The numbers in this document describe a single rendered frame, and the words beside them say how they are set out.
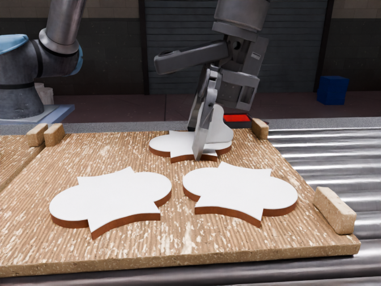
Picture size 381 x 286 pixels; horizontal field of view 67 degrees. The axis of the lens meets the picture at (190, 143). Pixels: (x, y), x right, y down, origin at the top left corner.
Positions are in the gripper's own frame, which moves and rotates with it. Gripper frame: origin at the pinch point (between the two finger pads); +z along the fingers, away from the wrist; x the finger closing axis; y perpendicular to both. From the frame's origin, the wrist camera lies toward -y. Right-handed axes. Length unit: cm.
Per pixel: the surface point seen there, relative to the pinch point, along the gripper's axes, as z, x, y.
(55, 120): 17, 41, -35
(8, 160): 8.3, -2.7, -28.5
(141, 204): 1.4, -18.6, -7.0
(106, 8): -17, 467, -102
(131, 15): -17, 466, -62
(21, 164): 7.6, -4.5, -25.8
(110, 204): 2.3, -18.3, -10.4
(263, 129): -4.7, 2.4, 13.2
